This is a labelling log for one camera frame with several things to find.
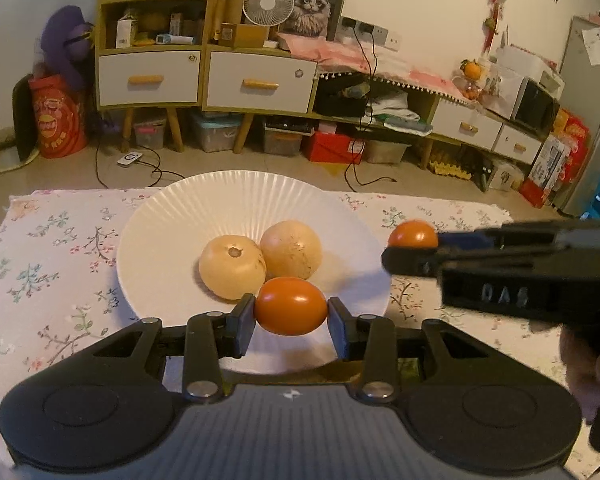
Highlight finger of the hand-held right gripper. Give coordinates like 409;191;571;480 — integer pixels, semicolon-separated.
437;219;600;252
381;246;556;278

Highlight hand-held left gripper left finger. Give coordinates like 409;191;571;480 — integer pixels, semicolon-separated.
92;295;257;403

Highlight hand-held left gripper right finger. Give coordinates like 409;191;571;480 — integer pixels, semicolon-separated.
327;296;486;406

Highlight orange persimmon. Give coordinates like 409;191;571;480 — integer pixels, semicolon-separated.
254;276;328;336
387;220;439;250

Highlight white ribbed plate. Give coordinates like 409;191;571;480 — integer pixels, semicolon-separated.
117;171;392;375

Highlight person's right hand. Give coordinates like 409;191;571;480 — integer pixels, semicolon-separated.
560;324;600;420

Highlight round yellow pear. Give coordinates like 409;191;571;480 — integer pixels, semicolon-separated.
198;235;267;302
259;220;323;281

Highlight stack of red boxes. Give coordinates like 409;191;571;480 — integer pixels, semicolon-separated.
520;110;592;208

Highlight yellow egg carton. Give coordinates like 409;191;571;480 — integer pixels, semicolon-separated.
430;157;473;180

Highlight beige storage bin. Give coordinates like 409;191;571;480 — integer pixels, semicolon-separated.
365;140;411;165

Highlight long wooden bench cabinet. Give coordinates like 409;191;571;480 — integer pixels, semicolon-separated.
312;72;546;173

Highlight grey refrigerator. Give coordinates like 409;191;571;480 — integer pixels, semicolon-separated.
555;16;600;218

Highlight white microwave oven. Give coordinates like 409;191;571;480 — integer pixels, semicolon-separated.
490;62;562;136

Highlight red cardboard box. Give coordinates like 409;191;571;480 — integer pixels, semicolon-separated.
301;131;367;165

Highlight folded white clothes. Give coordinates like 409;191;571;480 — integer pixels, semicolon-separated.
370;92;433;136

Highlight glass bowl of oranges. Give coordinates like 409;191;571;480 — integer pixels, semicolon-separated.
452;58;483;101

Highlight black bag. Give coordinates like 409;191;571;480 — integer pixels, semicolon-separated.
314;77;371;118

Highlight clear bin with black lid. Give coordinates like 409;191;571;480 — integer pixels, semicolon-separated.
264;120;303;157

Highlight floral tablecloth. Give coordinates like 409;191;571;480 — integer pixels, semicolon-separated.
0;187;593;480

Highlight clear bin with teal lid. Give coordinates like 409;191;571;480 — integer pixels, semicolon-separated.
192;112;241;153

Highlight pink fringed cloth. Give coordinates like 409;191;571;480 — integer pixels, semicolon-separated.
277;32;463;98

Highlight small clear storage bin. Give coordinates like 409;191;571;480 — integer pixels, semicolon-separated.
134;120;168;150

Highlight white cabinet drawer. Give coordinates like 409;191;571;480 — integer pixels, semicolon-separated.
206;51;316;113
98;51;201;107

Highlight low wooden drawer cabinet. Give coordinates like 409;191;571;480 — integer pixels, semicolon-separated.
202;42;320;155

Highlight framed cat picture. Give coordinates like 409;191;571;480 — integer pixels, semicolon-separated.
281;0;346;41

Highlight red printed bag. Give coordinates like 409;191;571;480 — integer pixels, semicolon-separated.
28;74;88;159

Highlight brown cardboard box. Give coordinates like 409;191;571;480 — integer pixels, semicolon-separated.
220;22;271;50

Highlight white desk fan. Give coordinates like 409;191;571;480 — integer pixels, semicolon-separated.
243;0;295;28

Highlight black panel with white base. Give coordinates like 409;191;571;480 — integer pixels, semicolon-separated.
0;74;40;175

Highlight white carton box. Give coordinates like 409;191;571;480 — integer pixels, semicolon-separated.
116;15;138;48

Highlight tall wooden shelf cabinet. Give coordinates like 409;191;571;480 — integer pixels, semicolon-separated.
95;0;211;153

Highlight purple plush toy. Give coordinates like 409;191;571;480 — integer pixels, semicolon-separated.
35;6;98;93

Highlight black floor cable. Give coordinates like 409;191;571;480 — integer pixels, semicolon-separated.
344;160;396;193
96;130;186;188

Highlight white wall sockets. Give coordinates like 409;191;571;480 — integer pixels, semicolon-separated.
340;17;402;52

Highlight red hanging wall decoration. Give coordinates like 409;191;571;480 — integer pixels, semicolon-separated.
484;0;512;56

